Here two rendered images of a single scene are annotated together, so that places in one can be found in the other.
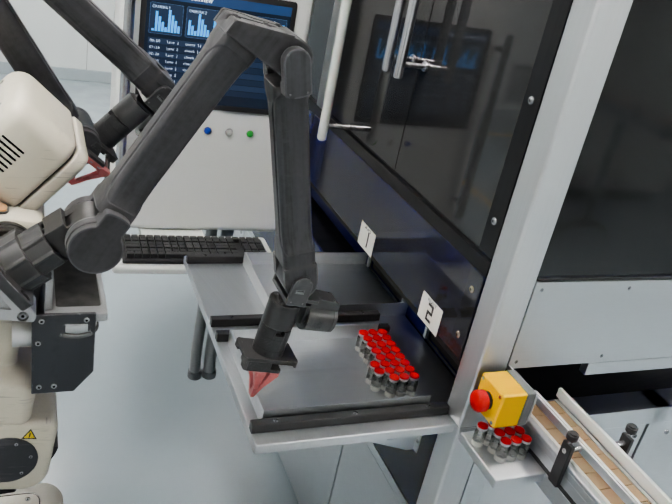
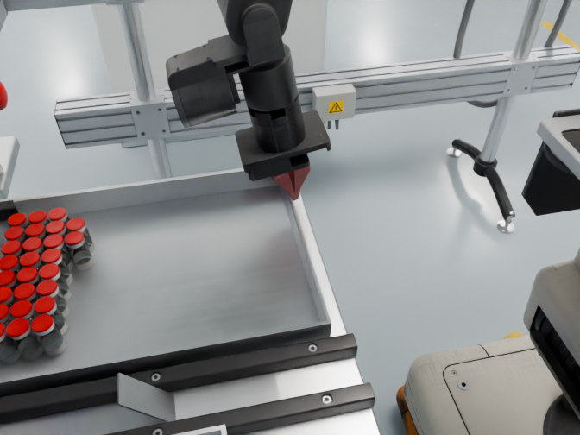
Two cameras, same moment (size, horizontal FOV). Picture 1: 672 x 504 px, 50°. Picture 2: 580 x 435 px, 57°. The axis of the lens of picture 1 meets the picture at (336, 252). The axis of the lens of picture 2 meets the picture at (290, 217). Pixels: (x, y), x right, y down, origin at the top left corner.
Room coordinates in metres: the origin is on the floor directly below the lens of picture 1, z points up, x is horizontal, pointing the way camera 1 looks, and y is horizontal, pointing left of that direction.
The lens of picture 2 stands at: (1.57, 0.22, 1.37)
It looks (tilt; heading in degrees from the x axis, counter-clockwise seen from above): 44 degrees down; 194
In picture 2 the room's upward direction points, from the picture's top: straight up
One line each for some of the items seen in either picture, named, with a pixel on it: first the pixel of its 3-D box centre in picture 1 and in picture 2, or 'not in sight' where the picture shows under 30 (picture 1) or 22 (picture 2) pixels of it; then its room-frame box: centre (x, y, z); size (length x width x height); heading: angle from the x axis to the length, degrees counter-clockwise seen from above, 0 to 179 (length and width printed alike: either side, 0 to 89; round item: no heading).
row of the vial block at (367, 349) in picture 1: (376, 362); (56, 275); (1.26, -0.13, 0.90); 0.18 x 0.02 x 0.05; 26
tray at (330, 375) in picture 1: (326, 368); (158, 264); (1.21, -0.03, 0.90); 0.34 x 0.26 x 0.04; 116
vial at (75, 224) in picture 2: (377, 379); (80, 236); (1.20, -0.13, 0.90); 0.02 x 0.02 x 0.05
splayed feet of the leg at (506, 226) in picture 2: not in sight; (482, 173); (-0.12, 0.54, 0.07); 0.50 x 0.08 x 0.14; 26
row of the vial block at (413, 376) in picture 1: (395, 361); (13, 282); (1.28, -0.17, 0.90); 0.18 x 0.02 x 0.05; 26
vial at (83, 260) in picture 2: (372, 372); (78, 250); (1.22, -0.12, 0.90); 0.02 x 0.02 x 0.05
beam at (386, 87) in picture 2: not in sight; (334, 93); (0.14, 0.00, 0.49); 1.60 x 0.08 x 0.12; 116
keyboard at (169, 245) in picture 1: (196, 248); not in sight; (1.77, 0.38, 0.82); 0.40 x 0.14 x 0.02; 114
